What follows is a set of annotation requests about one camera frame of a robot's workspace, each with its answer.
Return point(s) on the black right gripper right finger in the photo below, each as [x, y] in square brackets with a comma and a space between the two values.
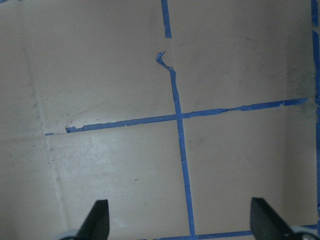
[266, 224]

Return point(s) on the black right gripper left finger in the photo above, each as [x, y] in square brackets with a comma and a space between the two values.
[97, 223]

